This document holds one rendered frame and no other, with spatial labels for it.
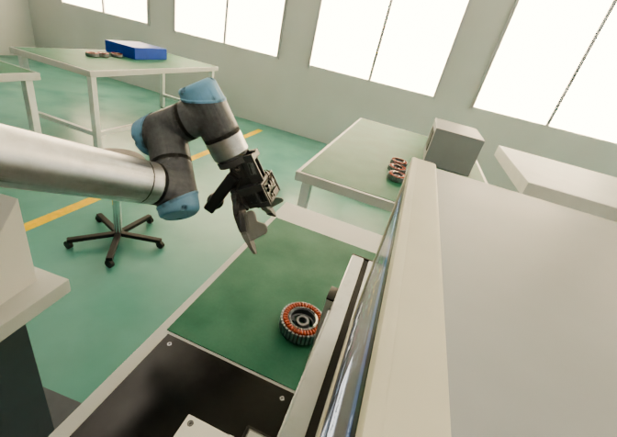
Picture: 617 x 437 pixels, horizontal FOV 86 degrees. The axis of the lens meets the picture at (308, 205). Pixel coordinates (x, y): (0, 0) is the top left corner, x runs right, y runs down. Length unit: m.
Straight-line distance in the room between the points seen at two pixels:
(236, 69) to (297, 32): 1.08
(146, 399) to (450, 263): 0.64
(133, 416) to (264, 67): 4.84
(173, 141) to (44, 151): 0.23
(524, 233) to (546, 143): 4.78
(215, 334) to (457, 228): 0.70
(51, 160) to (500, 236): 0.49
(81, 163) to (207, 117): 0.23
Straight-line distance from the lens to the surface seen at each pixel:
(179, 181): 0.63
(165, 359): 0.78
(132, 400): 0.74
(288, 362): 0.81
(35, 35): 8.23
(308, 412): 0.33
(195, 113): 0.66
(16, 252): 0.96
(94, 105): 3.55
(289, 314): 0.85
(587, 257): 0.25
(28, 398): 1.28
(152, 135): 0.69
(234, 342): 0.83
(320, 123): 4.97
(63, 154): 0.53
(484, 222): 0.23
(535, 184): 0.89
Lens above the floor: 1.40
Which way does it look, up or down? 27 degrees down
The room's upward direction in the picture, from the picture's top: 13 degrees clockwise
